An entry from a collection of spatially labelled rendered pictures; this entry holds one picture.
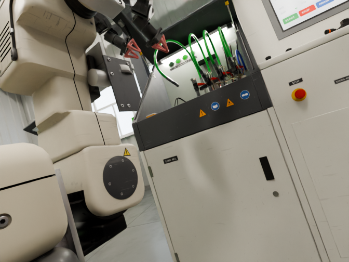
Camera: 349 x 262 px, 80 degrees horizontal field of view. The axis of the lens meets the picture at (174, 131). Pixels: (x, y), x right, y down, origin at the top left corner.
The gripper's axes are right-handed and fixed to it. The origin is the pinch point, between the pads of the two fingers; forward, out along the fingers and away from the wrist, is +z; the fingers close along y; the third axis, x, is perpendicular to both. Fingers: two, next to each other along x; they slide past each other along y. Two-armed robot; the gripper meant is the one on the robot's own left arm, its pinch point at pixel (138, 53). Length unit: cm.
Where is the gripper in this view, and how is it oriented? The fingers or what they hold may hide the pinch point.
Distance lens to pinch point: 126.6
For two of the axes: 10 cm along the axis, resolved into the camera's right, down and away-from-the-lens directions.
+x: -3.0, 7.7, -5.6
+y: -4.0, 4.3, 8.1
